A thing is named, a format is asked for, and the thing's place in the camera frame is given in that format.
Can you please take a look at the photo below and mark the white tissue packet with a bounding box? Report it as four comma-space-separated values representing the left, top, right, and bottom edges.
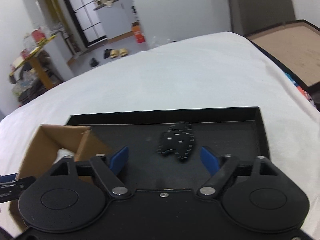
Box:
53, 148, 75, 164

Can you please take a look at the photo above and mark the brown cardboard box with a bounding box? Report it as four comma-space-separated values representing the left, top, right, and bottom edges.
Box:
9, 125, 113, 232

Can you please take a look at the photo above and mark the black stitched fabric plush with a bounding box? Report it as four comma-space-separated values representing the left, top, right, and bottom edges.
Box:
157, 122, 195, 162

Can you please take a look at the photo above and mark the black shallow tray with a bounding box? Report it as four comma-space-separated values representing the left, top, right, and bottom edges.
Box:
67, 107, 270, 190

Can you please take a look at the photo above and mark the white bed blanket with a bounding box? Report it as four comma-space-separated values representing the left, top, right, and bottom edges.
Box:
1, 32, 319, 239

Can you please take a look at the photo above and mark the black slipper apart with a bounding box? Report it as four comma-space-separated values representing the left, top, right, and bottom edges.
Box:
89, 58, 99, 68

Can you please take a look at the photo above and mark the left yellow slipper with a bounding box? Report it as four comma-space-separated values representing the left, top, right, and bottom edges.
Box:
110, 49, 119, 59

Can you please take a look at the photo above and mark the right yellow slipper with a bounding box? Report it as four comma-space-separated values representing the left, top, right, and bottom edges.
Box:
119, 48, 129, 57

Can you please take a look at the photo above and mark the black slipper near yellow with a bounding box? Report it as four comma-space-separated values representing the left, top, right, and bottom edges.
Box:
104, 49, 112, 59

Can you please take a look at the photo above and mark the yellow round table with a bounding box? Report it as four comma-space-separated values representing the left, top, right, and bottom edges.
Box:
9, 35, 56, 90

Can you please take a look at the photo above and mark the orange carton on floor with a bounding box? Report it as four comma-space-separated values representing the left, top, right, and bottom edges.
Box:
131, 21, 145, 43

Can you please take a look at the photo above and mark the large brown framed board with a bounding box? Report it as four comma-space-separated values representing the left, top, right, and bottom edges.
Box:
246, 20, 319, 94

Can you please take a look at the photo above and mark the white kitchen cabinet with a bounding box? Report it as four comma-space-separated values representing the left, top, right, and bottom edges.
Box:
94, 0, 135, 40

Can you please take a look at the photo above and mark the red box on table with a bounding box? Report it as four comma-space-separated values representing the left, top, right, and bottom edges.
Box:
31, 28, 47, 44

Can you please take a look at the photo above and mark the grey upholstered panel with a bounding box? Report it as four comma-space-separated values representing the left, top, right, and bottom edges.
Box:
229, 0, 296, 36

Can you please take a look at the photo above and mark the black frame glass door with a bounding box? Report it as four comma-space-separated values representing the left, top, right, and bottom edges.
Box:
64, 0, 106, 47

